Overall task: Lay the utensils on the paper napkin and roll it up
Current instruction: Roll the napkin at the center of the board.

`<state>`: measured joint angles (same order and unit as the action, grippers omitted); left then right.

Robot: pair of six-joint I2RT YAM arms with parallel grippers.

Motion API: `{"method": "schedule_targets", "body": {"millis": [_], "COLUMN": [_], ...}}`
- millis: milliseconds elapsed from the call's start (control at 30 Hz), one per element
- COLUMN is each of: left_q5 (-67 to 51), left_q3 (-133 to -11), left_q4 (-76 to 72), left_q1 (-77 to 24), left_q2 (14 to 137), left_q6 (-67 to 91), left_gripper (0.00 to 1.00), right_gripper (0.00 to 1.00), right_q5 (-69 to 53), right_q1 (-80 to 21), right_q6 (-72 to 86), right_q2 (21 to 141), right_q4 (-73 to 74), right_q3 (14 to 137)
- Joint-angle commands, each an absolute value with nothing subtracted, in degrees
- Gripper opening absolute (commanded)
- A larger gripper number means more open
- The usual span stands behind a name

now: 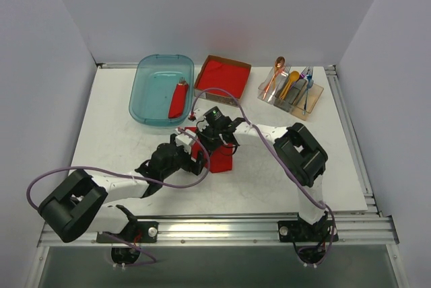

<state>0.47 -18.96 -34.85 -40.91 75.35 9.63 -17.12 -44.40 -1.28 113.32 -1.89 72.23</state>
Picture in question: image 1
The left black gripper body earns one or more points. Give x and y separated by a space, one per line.
199 162

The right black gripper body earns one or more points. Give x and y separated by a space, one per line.
215 136

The red paper napkin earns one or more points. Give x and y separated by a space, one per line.
221 159

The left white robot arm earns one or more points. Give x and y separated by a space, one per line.
83 202

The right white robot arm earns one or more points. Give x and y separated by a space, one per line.
300 155

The cardboard napkin box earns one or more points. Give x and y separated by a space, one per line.
217 94

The rolled red napkin bundle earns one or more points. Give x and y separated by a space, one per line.
178 100

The red napkin stack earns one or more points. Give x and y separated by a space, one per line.
232 76

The teal plastic basin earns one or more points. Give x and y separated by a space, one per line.
155 81

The clear utensil organizer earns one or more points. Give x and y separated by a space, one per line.
295 98

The copper metallic spoon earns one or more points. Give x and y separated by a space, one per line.
277 69

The silver fork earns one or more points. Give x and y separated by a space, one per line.
284 71

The yellow plastic spoon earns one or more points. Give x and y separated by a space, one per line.
292 78

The blue plastic fork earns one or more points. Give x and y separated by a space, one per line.
306 93

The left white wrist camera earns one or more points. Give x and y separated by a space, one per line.
184 138

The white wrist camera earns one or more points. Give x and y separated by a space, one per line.
199 115
184 138

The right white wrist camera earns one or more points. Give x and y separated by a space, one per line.
199 115

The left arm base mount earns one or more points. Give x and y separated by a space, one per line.
140 231

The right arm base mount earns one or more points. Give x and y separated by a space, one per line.
299 231

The aluminium frame rail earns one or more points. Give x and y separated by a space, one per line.
243 206

